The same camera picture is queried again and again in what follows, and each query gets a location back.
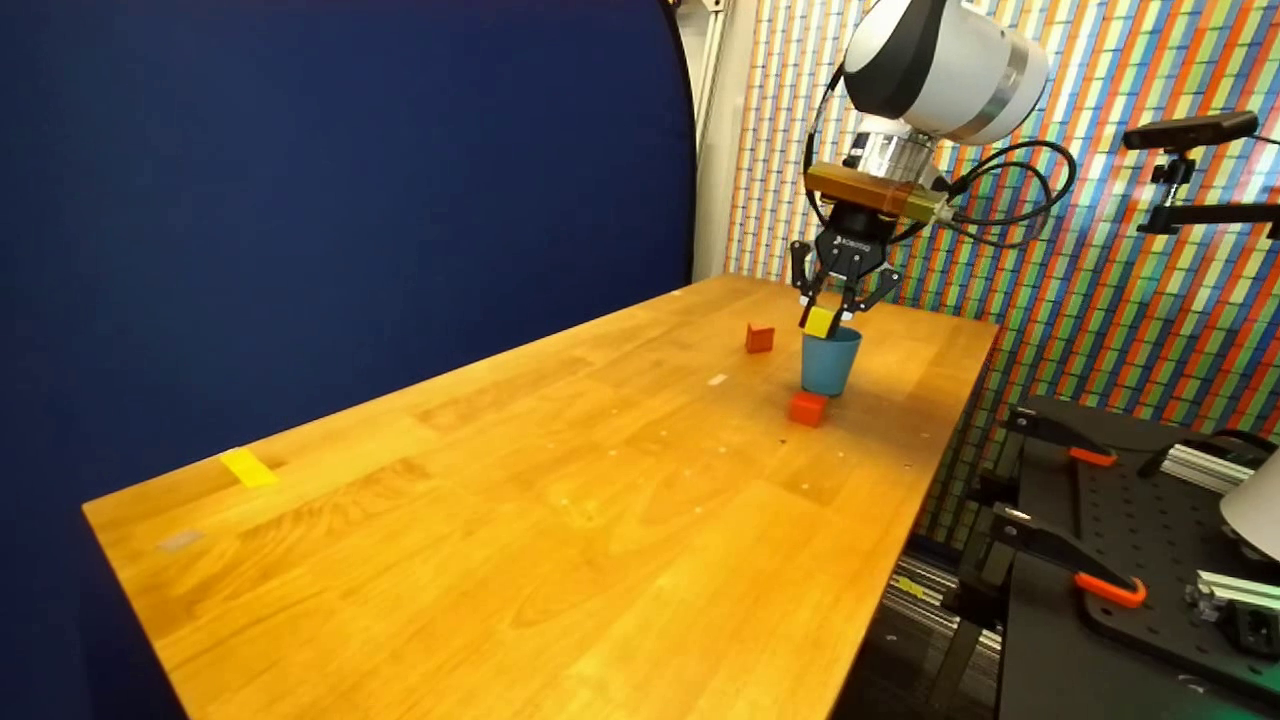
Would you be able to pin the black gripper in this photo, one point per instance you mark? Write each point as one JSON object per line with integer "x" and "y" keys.
{"x": 850, "y": 238}

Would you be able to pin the yellow wooden block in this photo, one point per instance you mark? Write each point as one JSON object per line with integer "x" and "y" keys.
{"x": 823, "y": 321}

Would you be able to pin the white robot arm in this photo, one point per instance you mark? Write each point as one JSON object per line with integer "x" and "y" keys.
{"x": 960, "y": 64}

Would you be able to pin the blue plastic cup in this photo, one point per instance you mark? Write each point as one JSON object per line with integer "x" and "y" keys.
{"x": 831, "y": 363}

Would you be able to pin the red wooden triangular prism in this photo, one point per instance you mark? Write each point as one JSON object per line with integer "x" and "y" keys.
{"x": 758, "y": 339}

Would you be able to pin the red wooden cube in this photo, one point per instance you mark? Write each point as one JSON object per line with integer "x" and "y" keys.
{"x": 804, "y": 409}

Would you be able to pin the black perforated side table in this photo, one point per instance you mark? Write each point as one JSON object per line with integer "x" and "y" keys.
{"x": 1132, "y": 534}

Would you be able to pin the white rounded object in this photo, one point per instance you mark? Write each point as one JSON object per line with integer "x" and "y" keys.
{"x": 1259, "y": 509}

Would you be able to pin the silver aluminium bar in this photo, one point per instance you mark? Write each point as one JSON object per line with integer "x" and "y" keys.
{"x": 1242, "y": 592}

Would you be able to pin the dark blue backdrop panel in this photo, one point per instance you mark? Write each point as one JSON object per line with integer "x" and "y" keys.
{"x": 333, "y": 203}

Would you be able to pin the yellow tape strip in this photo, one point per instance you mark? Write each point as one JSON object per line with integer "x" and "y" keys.
{"x": 251, "y": 469}

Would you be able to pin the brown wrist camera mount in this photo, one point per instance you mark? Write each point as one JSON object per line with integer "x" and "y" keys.
{"x": 872, "y": 191}

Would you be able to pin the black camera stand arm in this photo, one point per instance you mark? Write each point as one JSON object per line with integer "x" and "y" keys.
{"x": 1206, "y": 215}

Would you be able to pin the black camera on stand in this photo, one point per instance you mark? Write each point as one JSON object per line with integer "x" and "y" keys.
{"x": 1184, "y": 129}

